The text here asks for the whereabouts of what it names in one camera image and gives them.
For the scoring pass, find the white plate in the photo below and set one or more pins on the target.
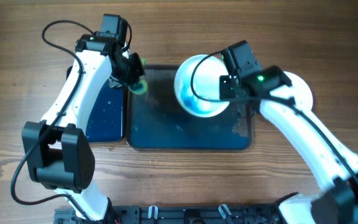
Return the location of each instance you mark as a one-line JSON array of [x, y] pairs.
[[197, 85]]

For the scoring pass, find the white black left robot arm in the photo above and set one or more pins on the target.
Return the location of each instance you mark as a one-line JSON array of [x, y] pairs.
[[57, 152]]

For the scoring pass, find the black water tub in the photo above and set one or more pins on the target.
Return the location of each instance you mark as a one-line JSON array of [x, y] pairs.
[[106, 122]]

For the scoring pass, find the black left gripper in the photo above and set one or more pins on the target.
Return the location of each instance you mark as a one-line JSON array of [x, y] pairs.
[[138, 71]]

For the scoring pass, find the dark grey serving tray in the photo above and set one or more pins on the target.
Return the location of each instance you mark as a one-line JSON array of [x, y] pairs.
[[156, 121]]

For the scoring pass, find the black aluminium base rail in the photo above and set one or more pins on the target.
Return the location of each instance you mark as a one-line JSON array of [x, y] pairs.
[[246, 214]]

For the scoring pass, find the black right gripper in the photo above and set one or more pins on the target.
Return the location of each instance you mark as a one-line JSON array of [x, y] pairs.
[[226, 88]]

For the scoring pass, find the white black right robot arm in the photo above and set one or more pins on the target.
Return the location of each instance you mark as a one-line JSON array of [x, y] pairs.
[[334, 166]]

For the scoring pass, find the green yellow sponge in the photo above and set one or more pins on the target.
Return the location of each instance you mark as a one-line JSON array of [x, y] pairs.
[[139, 85]]

